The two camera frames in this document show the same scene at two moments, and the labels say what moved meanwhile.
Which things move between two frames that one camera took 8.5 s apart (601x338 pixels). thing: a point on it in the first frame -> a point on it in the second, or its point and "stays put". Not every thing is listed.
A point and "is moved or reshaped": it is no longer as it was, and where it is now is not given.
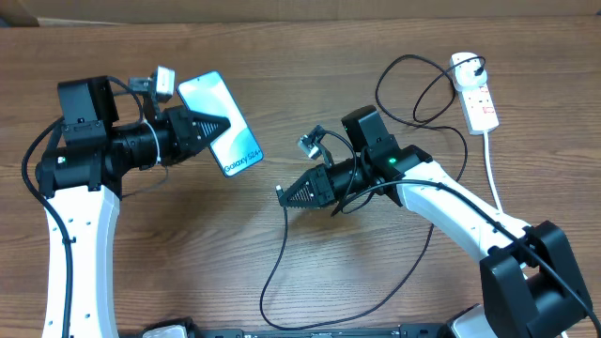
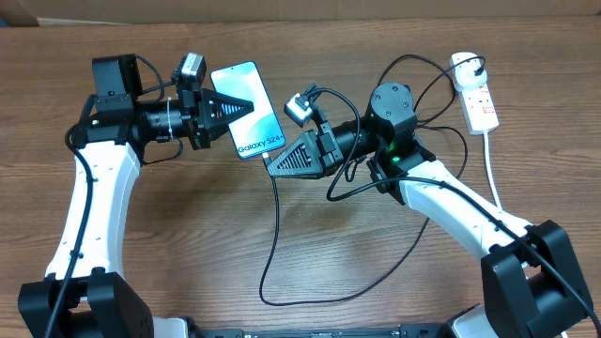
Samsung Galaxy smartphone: [237, 146] is moved or reshaped
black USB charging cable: [448, 69] -> [439, 69]
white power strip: [478, 108] stays put
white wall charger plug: [464, 76] stays put
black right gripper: [322, 183] -> [320, 149]
